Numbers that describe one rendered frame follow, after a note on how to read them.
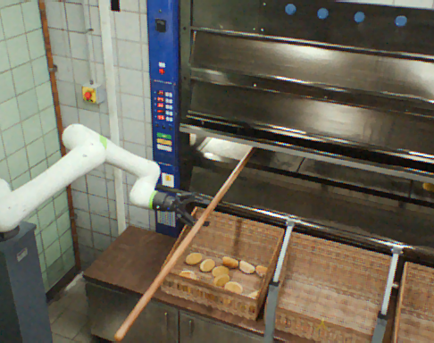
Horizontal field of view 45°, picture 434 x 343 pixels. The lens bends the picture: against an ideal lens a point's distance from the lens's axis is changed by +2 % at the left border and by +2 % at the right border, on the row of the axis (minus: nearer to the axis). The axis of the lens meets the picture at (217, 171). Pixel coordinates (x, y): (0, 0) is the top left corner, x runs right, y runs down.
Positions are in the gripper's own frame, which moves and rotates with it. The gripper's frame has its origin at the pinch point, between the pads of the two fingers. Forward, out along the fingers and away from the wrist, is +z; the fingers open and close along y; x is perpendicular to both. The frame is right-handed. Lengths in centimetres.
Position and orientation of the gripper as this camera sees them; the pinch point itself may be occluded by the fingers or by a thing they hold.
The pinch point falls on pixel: (205, 213)
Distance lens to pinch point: 243.5
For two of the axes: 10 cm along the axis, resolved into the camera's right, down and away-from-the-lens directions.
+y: -0.3, 8.7, 5.0
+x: -3.7, 4.5, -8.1
